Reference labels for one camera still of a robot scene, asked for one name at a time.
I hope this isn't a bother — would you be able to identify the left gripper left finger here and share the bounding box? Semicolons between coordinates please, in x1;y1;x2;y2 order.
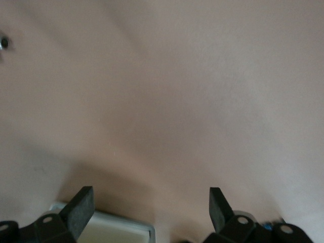
0;186;95;243

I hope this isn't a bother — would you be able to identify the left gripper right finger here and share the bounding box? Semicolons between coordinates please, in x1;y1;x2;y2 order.
202;187;314;243

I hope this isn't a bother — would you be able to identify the grey plastic tray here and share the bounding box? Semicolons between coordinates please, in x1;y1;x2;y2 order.
49;201;156;243

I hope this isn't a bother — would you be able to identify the metal tee fitting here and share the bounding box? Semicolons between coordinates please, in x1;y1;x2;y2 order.
0;32;13;61

